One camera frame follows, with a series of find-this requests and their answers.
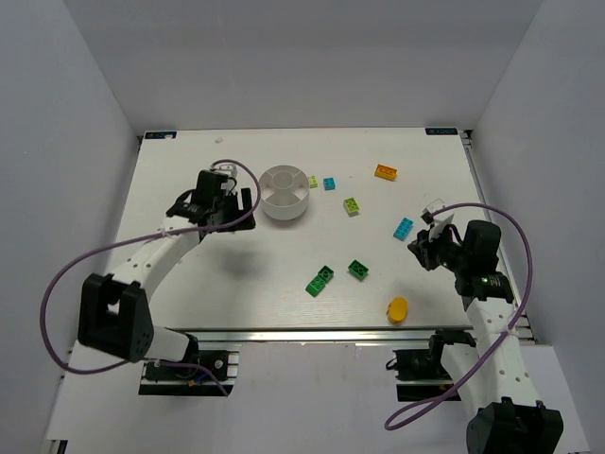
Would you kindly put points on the lime green lego brick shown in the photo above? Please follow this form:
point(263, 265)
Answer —
point(351, 207)

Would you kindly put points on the blue corner sticker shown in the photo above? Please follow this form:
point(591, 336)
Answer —
point(441, 131)
point(160, 135)

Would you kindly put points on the large cyan lego brick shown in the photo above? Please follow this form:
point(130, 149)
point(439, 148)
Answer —
point(403, 229)

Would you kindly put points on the dark green lego brick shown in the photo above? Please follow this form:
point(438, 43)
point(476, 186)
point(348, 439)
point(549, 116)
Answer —
point(358, 270)

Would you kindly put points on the green stacked lego bricks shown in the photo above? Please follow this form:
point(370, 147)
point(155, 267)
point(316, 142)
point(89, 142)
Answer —
point(319, 282)

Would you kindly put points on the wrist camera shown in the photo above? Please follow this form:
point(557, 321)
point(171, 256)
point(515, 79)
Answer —
point(437, 217)
point(229, 173)

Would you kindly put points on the orange lego brick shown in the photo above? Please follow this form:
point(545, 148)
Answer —
point(385, 172)

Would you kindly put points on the yellow round lego piece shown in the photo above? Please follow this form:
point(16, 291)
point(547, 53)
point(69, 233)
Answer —
point(397, 310)

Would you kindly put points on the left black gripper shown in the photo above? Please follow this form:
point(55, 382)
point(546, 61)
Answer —
point(240, 214)

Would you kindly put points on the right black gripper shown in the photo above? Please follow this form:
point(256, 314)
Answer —
point(423, 248)

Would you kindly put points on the left blue corner sticker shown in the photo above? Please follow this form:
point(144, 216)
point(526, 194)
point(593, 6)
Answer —
point(160, 135)

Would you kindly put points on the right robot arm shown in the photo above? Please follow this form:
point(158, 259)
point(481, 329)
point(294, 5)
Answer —
point(506, 413)

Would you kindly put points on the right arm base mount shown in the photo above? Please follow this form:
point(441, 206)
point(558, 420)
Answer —
point(419, 373)

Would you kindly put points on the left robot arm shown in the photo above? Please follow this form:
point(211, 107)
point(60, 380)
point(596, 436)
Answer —
point(115, 316)

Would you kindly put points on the small cyan lego brick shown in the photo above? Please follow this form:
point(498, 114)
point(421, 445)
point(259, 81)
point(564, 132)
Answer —
point(329, 184)

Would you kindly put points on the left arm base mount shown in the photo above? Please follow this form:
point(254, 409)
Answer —
point(212, 372)

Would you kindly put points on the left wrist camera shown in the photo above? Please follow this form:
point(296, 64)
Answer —
point(229, 173)

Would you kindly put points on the right blue corner sticker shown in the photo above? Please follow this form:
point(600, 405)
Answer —
point(441, 131)

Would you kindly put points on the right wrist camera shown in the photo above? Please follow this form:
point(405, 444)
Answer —
point(437, 217)

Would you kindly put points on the white round divided container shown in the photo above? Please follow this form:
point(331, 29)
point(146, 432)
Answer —
point(284, 192)

